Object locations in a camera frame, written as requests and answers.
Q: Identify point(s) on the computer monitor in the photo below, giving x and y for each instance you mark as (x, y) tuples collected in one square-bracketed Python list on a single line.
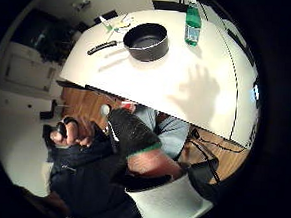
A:
[(255, 94)]

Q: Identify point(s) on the green plastic bottle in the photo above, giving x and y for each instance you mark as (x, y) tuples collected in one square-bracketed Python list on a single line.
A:
[(192, 25)]

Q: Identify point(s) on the white and green tube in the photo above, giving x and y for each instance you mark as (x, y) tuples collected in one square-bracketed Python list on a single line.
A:
[(107, 25)]

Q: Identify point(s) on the black floor stand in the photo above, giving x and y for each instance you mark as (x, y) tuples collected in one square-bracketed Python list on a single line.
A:
[(48, 111)]

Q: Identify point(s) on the white cabinet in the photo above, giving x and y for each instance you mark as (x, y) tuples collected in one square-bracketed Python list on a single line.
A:
[(28, 70)]

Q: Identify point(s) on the black chair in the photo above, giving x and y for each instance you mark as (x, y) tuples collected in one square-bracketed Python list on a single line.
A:
[(106, 16), (169, 5)]

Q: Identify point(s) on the red object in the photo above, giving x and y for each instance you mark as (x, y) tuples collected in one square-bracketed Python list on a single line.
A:
[(127, 104)]

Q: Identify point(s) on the the person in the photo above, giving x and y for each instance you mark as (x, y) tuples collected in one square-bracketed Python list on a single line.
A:
[(90, 178)]

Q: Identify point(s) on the black bag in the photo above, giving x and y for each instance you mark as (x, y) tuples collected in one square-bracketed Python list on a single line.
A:
[(201, 178)]

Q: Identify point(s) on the small black object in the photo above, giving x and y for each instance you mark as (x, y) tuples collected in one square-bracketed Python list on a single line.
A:
[(62, 129)]

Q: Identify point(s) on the dark cabinet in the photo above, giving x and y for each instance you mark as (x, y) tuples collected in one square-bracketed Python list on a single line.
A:
[(47, 37)]

